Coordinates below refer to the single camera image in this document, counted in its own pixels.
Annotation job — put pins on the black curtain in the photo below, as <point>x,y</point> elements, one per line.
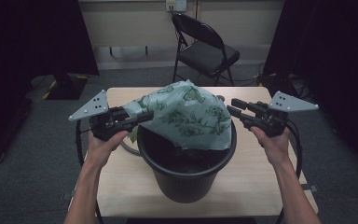
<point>28,46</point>
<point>332,46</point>

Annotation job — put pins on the person's right hand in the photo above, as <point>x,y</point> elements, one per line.
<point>276,149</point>

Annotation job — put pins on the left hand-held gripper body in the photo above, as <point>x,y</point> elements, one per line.
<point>104,124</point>

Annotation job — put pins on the small dark round object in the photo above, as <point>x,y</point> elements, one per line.
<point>221,98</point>

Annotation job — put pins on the person's left hand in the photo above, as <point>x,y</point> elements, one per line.
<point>101,151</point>

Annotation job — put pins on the black folding chair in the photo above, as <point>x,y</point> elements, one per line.
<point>208,56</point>

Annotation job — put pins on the floral print plastic bag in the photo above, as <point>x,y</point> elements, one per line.
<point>183,105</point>

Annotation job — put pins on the white wall outlet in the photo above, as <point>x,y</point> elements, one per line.
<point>176,5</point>

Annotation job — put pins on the black plastic trash bin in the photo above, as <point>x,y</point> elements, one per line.
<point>183,189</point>

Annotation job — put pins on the dark tape strip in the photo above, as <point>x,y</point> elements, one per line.
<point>310,188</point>

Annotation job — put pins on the black stand base yellow stripes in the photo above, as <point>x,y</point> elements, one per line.
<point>65,87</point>

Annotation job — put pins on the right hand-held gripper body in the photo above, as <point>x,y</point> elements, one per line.
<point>273,123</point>

